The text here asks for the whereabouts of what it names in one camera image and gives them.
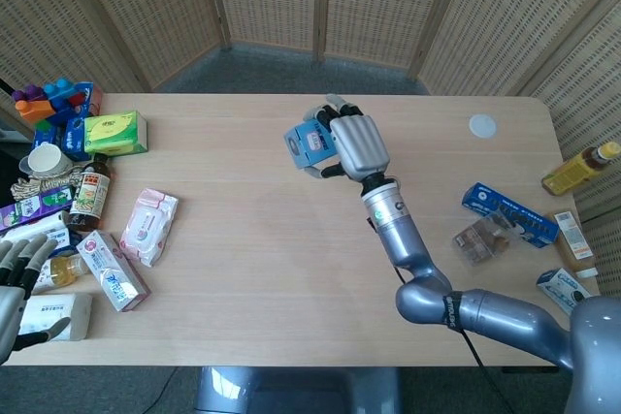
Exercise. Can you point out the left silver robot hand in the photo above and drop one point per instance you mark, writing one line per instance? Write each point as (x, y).
(9, 312)

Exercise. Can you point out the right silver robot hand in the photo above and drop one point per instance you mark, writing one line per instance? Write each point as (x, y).
(361, 145)

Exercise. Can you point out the small blue cube box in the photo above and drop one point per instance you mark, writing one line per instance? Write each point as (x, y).
(305, 142)

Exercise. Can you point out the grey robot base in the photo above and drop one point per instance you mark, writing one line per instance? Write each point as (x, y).
(296, 392)

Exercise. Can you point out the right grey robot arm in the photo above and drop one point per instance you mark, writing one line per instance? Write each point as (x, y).
(402, 239)

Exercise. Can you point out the purple green box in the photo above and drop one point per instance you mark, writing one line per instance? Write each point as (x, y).
(34, 205)

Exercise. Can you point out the pink white toothpaste box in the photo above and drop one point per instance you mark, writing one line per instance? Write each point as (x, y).
(111, 271)

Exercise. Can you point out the long blue box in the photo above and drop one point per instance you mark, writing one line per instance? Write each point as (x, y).
(485, 200)

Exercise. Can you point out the blue cookie box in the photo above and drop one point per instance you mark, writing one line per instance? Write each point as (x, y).
(73, 142)

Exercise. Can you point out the green tissue box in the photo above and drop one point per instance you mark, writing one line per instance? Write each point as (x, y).
(116, 133)

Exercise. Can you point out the blue snack package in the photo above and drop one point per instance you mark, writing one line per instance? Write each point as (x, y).
(92, 96)

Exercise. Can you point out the white paper towel pack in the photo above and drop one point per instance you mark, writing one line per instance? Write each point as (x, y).
(58, 312)

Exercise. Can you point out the yellow drink bottle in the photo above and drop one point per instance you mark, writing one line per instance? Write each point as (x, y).
(63, 272)

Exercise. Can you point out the brown bottle orange label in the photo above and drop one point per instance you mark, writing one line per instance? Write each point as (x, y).
(89, 196)

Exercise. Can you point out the clear plastic snack package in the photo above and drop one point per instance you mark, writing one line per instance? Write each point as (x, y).
(478, 239)

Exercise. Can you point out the white paper cup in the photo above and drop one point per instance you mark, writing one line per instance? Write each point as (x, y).
(43, 159)

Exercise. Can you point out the pink wet wipes pack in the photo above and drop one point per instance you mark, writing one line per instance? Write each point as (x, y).
(148, 227)

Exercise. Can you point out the yellow-labelled tea bottle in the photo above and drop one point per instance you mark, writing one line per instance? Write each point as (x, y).
(572, 171)

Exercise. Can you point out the colourful toy block stack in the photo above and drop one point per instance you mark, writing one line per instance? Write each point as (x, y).
(48, 99)

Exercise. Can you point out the black rod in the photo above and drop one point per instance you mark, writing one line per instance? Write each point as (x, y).
(6, 85)

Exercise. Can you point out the orange white labelled bottle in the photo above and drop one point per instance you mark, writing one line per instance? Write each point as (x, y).
(575, 239)

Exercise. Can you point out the small blue white carton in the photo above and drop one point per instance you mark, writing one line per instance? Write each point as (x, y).
(563, 288)

